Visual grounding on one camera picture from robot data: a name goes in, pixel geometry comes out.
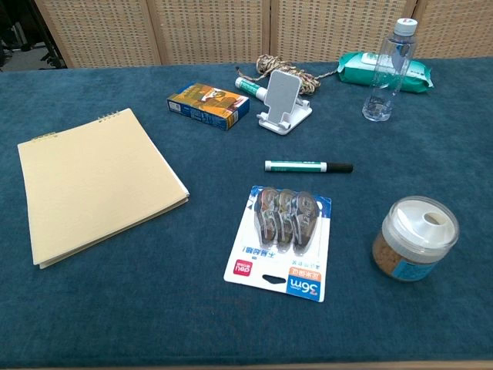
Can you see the correction tape blister pack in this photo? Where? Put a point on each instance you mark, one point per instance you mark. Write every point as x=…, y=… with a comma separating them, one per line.
x=281, y=246

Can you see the green wet wipes pack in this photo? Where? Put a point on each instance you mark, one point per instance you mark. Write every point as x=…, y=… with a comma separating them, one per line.
x=358, y=73

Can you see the green white marker black cap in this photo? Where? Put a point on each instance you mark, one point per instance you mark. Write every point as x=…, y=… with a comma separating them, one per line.
x=304, y=167

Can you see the white folding phone stand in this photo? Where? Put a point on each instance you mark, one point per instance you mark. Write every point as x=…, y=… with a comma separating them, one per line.
x=284, y=104

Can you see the black tripod stand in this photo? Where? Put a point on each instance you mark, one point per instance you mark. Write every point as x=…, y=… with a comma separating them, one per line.
x=46, y=42

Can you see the blue velvet tablecloth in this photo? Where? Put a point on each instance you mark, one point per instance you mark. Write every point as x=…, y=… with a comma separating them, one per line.
x=154, y=308

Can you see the cream spiral notebook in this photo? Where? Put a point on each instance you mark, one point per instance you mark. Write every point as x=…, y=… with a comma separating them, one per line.
x=96, y=181

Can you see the blue and orange cardboard box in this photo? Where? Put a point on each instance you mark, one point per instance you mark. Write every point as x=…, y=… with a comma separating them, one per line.
x=208, y=104

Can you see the clear plastic water bottle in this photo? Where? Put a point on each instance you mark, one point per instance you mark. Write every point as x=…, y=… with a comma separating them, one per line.
x=389, y=73

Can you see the woven rattan folding screen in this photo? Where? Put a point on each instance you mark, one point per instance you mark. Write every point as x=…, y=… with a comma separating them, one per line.
x=215, y=31

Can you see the green and white glue stick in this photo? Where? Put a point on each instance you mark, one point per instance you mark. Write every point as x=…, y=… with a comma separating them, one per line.
x=249, y=87

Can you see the clear jar with white lid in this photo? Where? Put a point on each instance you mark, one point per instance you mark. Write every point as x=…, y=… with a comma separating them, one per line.
x=416, y=239

